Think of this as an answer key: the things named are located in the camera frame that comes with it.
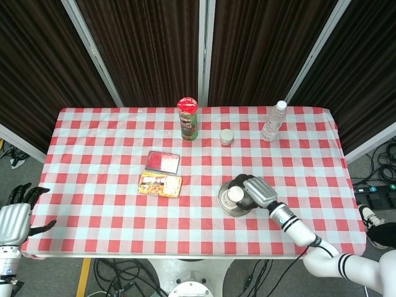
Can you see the small white lidded jar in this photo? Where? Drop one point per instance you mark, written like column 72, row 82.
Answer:
column 226, row 137

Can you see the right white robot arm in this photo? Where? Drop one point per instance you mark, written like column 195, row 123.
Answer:
column 309, row 235

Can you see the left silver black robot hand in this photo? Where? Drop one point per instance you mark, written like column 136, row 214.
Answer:
column 14, row 221

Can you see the white partition frame post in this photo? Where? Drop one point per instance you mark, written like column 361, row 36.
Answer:
column 92, row 52
column 315, row 52
column 21, row 142
column 206, row 52
column 371, row 145

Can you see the clear plastic water bottle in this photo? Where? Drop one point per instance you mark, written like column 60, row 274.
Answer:
column 272, row 125

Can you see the black trouser leg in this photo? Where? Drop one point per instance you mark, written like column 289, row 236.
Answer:
column 385, row 235

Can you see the red white checkered tablecloth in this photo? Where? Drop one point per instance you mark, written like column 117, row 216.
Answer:
column 102, row 210

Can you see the red white flat box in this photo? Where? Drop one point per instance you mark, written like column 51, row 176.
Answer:
column 163, row 161

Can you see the green chips can red lid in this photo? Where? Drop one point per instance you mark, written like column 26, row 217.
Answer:
column 188, row 125

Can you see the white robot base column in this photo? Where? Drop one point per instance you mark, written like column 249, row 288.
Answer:
column 190, row 278

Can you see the white paper cup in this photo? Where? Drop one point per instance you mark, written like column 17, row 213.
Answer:
column 235, row 194

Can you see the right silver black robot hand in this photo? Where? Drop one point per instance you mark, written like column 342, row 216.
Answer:
column 260, row 191

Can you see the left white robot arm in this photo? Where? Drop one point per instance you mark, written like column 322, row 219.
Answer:
column 7, row 269

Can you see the yellow floor tape strip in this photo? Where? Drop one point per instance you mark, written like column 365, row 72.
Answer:
column 83, row 277

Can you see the round steel plate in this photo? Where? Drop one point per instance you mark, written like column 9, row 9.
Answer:
column 226, row 208

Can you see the white black sneaker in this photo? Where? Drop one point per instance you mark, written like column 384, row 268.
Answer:
column 369, row 216

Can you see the yellow snack packet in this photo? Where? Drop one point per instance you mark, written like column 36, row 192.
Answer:
column 160, row 184

